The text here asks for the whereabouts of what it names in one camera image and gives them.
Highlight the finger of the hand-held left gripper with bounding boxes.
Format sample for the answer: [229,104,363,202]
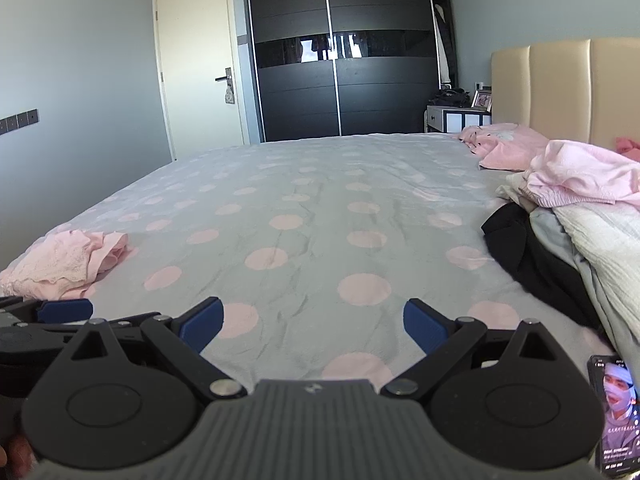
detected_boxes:
[0,296,94,324]

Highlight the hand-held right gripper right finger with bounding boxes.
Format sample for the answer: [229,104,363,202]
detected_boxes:
[379,298,569,402]

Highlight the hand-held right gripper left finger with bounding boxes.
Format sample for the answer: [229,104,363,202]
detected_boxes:
[69,296,249,402]

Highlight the pink pants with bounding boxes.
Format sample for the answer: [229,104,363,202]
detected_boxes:
[527,140,640,209]

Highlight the person's left hand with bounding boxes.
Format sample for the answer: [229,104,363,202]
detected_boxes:
[0,432,37,480]

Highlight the pink lace garment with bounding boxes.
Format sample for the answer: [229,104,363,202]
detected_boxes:
[0,230,133,301]

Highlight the black garment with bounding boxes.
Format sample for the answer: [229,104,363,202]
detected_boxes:
[481,202,603,331]

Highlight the polka dot bed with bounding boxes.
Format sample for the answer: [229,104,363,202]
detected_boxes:
[0,132,616,396]

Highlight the light pink pillow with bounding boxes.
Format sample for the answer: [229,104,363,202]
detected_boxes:
[459,122,551,172]

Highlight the white textured blanket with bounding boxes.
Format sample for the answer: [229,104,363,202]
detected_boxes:
[495,170,640,333]

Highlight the smartphone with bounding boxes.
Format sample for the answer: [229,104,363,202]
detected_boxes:
[587,354,640,477]

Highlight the white nightstand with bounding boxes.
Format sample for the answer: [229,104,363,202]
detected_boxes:
[425,105,493,133]

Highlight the black bag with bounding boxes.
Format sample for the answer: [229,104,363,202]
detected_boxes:
[431,87,472,108]

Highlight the black sliding wardrobe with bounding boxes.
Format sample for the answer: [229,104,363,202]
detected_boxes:
[245,0,458,143]

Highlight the coral pink pillow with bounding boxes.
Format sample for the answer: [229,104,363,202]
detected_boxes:
[615,136,640,162]

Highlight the beige padded headboard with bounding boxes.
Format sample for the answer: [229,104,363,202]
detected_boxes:
[490,37,640,150]

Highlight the white door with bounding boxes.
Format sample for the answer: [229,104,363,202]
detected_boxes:
[152,0,251,161]

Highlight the hanging white garment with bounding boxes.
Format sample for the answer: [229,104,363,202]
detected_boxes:
[432,2,452,84]

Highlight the black wall switch panel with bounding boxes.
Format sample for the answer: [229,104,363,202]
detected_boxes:
[0,109,40,136]

